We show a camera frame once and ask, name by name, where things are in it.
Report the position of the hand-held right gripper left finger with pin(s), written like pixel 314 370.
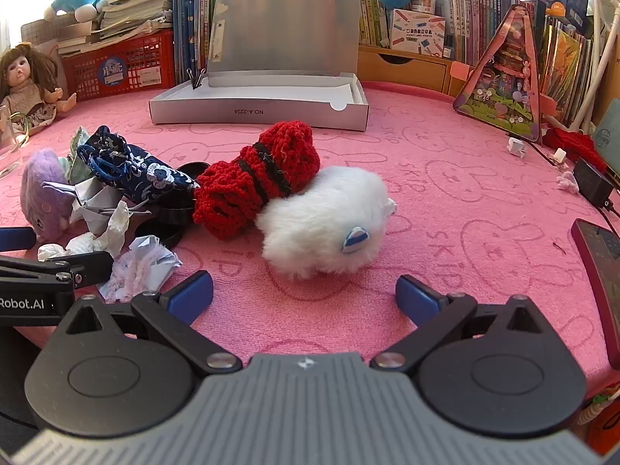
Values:
pixel 191 298

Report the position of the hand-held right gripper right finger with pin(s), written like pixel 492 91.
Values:
pixel 416 298

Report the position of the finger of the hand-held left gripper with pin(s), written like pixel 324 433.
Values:
pixel 17 239
pixel 92 265

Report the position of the purple plush toy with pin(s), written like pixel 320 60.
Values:
pixel 41 193

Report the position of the pink patterned paper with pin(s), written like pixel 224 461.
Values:
pixel 145 264

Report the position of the grey white paper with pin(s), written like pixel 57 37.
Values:
pixel 97 203

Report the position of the black round lid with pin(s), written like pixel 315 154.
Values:
pixel 191 169
pixel 160 235

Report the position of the black round jar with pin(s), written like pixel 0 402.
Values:
pixel 175 210

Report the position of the green patterned cloth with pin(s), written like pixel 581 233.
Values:
pixel 77 155

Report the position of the blue floral fabric pouch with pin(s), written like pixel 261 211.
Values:
pixel 140 169

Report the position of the white fluffy plush toy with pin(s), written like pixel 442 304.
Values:
pixel 315 218

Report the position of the red knitted pouch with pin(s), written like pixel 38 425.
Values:
pixel 286 155

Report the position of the grey cardboard box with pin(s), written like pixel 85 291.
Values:
pixel 286 34

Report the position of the clear glass cup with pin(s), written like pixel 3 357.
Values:
pixel 9 150

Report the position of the pink rabbit print mat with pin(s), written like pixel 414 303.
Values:
pixel 436 203

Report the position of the brown haired doll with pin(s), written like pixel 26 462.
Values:
pixel 24 82

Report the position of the dark red flat device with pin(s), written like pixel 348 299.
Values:
pixel 603 271

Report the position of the small pink white trinket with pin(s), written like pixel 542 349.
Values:
pixel 566 183

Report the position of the small white plug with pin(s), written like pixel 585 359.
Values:
pixel 559 156

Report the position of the red plastic crate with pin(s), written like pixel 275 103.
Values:
pixel 140 65

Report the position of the grey grid cutting mat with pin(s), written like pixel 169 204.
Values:
pixel 38 34

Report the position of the black power adapter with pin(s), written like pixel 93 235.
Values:
pixel 593 181

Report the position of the black binder clip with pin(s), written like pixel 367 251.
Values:
pixel 198 80

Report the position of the red knitted cloth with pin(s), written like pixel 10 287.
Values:
pixel 576 147

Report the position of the wooden drawer shelf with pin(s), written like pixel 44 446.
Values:
pixel 402 70

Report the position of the pink triangular toy box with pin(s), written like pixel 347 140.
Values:
pixel 508 82

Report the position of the teal notebook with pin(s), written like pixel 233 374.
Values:
pixel 608 138

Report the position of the stack of worn books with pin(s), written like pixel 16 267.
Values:
pixel 140 7

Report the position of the white printed carton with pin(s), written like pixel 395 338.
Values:
pixel 416 31

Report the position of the colourful picture books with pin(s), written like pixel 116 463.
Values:
pixel 566 68

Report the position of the row of blue spine books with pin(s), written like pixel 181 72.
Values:
pixel 477 19

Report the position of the row of green spine books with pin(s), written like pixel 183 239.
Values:
pixel 373 5

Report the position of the white tube frame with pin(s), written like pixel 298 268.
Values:
pixel 603 34

